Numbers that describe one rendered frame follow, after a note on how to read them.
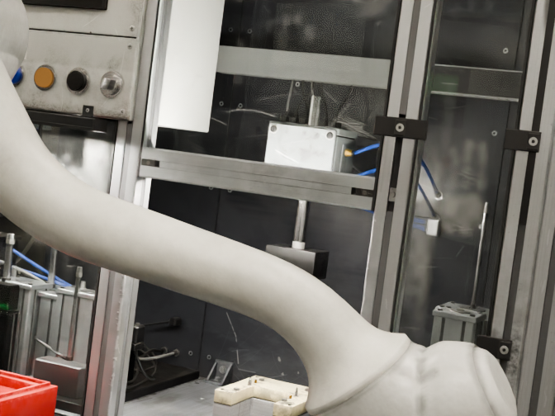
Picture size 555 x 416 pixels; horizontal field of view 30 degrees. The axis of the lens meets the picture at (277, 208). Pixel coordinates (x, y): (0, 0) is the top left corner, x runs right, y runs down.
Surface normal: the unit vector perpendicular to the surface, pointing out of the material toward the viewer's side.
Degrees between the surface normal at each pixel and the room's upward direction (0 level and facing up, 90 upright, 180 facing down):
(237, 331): 90
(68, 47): 90
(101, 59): 90
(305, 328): 95
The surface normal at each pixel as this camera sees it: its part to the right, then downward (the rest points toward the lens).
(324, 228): -0.39, 0.00
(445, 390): -0.16, -0.37
